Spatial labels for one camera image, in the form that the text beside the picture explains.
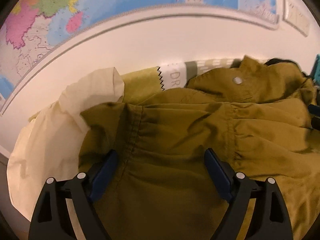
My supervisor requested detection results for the olive brown jacket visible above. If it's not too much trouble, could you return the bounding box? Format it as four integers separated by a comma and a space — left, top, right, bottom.
79, 57, 319, 239

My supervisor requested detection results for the blue perforated plastic basket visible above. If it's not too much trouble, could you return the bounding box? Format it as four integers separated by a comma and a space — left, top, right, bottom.
311, 54, 320, 86

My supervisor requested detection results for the cream folded quilt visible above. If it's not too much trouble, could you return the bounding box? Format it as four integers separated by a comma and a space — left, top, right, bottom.
7, 68, 125, 220

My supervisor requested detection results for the yellow patterned bed sheet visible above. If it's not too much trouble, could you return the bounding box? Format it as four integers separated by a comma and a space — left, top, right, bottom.
28, 58, 251, 123

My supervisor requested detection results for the white wall socket plate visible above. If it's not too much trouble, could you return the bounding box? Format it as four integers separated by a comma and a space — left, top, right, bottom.
283, 0, 310, 37

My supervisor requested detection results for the colourful wall map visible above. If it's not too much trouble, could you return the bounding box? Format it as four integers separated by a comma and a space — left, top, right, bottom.
1, 0, 278, 102

